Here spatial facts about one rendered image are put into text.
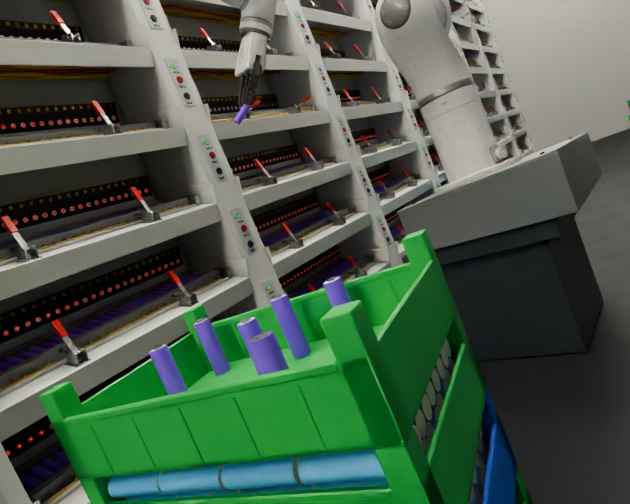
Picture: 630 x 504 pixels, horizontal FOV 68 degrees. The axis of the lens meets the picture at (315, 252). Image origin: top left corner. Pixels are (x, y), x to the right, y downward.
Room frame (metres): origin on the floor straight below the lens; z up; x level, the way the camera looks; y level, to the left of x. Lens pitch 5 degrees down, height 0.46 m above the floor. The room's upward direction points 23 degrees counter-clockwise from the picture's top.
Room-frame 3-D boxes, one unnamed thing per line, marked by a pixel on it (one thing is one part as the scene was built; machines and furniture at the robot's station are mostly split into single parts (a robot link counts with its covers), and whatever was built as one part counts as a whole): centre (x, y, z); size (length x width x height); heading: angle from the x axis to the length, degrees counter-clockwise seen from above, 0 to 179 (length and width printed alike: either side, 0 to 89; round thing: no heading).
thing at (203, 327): (0.51, 0.15, 0.36); 0.02 x 0.02 x 0.06
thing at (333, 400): (0.40, 0.08, 0.36); 0.30 x 0.20 x 0.08; 61
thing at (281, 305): (0.45, 0.05, 0.36); 0.02 x 0.02 x 0.06
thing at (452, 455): (0.40, 0.08, 0.28); 0.30 x 0.20 x 0.08; 61
